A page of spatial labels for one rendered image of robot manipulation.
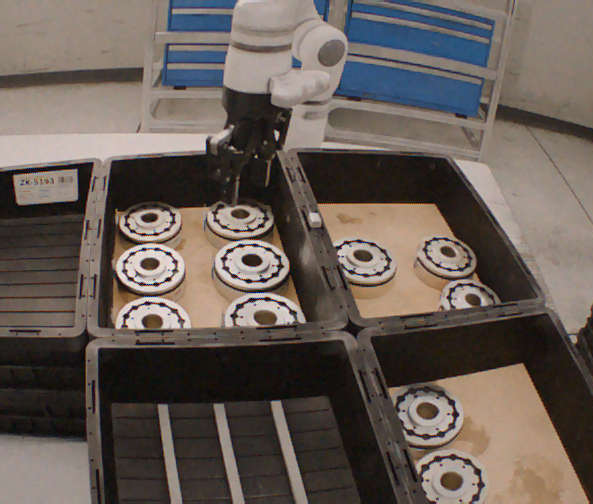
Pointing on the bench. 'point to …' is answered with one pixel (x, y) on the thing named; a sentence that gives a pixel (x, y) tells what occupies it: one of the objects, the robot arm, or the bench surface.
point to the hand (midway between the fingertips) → (245, 184)
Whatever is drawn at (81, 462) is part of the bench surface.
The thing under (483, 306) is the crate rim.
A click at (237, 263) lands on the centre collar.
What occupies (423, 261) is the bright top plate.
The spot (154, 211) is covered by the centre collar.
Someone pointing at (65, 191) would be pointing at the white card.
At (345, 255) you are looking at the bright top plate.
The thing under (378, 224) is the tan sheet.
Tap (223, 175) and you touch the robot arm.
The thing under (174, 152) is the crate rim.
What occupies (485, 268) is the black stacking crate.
